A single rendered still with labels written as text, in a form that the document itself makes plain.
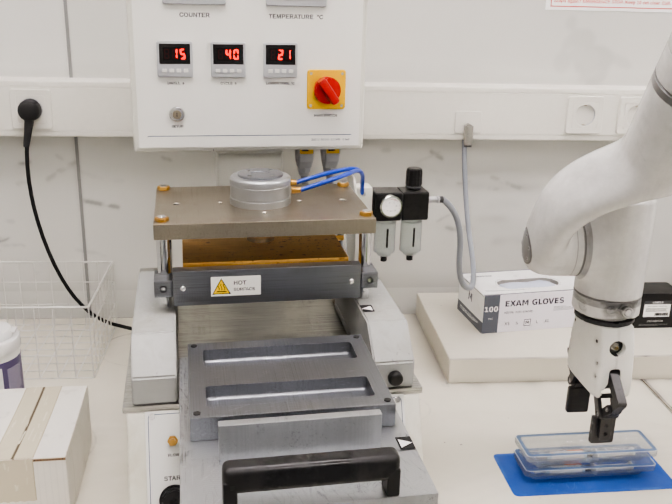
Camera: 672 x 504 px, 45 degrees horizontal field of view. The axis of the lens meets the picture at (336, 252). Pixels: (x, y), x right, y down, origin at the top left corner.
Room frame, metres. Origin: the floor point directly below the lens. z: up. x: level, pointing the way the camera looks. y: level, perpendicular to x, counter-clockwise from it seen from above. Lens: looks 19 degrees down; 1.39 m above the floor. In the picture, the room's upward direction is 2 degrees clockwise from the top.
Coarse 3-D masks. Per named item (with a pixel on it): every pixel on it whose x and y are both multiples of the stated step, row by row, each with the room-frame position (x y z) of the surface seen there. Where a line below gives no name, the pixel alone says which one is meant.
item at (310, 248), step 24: (192, 240) 1.00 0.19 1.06; (216, 240) 1.00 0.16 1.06; (240, 240) 1.01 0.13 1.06; (264, 240) 1.00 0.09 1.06; (288, 240) 1.01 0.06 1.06; (312, 240) 1.01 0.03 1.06; (336, 240) 1.02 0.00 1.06; (192, 264) 0.91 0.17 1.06; (216, 264) 0.92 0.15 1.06; (240, 264) 0.93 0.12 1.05
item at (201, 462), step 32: (288, 416) 0.64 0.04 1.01; (320, 416) 0.65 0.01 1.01; (352, 416) 0.65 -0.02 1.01; (192, 448) 0.65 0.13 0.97; (224, 448) 0.63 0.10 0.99; (256, 448) 0.63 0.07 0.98; (288, 448) 0.64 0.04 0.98; (320, 448) 0.64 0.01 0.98; (352, 448) 0.65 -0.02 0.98; (192, 480) 0.60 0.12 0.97; (416, 480) 0.61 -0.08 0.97
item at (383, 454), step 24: (288, 456) 0.58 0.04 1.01; (312, 456) 0.58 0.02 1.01; (336, 456) 0.58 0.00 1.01; (360, 456) 0.58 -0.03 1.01; (384, 456) 0.58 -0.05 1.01; (240, 480) 0.56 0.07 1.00; (264, 480) 0.56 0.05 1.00; (288, 480) 0.57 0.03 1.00; (312, 480) 0.57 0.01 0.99; (336, 480) 0.57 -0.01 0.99; (360, 480) 0.58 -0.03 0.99; (384, 480) 0.59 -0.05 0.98
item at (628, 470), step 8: (520, 464) 0.95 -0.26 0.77; (528, 472) 0.92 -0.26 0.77; (536, 472) 0.92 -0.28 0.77; (544, 472) 0.93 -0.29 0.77; (552, 472) 0.93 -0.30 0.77; (560, 472) 0.93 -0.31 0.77; (568, 472) 0.93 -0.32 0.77; (576, 472) 0.93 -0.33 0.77; (584, 472) 0.93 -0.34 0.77; (592, 472) 0.93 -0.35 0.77; (600, 472) 0.94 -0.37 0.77; (608, 472) 0.94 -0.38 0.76; (616, 472) 0.94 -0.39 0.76; (624, 472) 0.95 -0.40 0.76; (632, 472) 0.95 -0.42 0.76; (640, 472) 0.96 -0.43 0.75
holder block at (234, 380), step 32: (192, 352) 0.80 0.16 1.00; (224, 352) 0.81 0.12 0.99; (256, 352) 0.82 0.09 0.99; (288, 352) 0.83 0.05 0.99; (320, 352) 0.83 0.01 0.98; (352, 352) 0.83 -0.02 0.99; (192, 384) 0.73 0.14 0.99; (224, 384) 0.73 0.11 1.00; (256, 384) 0.73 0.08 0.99; (288, 384) 0.74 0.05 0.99; (320, 384) 0.75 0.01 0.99; (352, 384) 0.75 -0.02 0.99; (384, 384) 0.74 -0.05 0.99; (192, 416) 0.67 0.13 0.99; (224, 416) 0.67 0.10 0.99; (256, 416) 0.67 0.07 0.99; (384, 416) 0.70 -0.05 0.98
